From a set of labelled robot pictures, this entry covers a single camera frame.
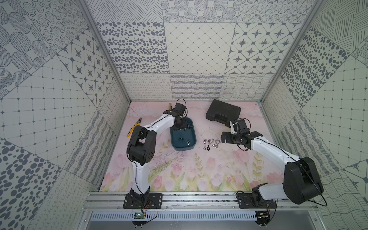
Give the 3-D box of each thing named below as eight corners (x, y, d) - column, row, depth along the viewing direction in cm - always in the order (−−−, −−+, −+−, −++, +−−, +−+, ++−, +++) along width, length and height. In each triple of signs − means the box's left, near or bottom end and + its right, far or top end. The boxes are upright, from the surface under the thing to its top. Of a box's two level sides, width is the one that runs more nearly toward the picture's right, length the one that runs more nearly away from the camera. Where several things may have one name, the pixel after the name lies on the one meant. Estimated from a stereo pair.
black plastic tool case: (204, 118, 110) (205, 114, 107) (213, 102, 122) (214, 98, 118) (234, 129, 104) (236, 125, 100) (240, 111, 115) (242, 107, 112)
